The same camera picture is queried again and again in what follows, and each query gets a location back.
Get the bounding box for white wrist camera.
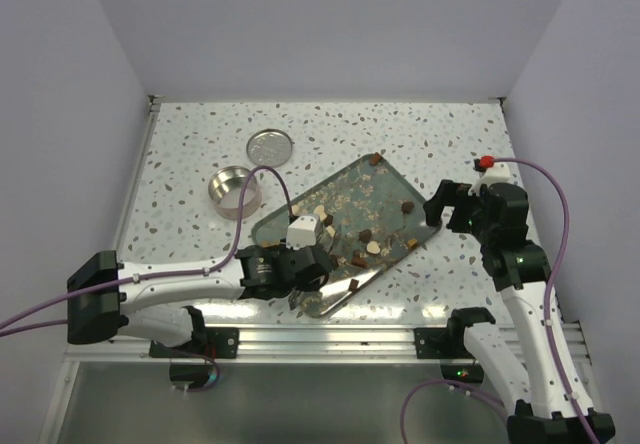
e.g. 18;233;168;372
470;156;511;195
285;214;322;250

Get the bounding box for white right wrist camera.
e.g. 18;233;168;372
470;156;511;195

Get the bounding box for metal serving tongs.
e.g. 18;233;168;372
285;222;341;310

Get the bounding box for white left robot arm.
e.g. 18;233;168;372
67;244;333;357

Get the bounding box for brown chocolate at tray corner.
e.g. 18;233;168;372
370;153;381;166

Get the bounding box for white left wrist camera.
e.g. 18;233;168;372
285;214;322;250

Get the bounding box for dark heart chocolate right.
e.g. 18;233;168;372
401;202;414;214

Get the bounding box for blossom pattern teal tray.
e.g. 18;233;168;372
251;155;438;324

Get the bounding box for round metal tin lid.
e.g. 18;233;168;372
246;129;293;167

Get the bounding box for round metal tin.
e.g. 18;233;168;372
207;166;262;220

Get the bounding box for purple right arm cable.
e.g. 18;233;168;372
399;156;606;444

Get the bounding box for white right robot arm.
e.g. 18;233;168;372
423;180;615;443

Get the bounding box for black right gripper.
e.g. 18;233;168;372
423;178;497;245

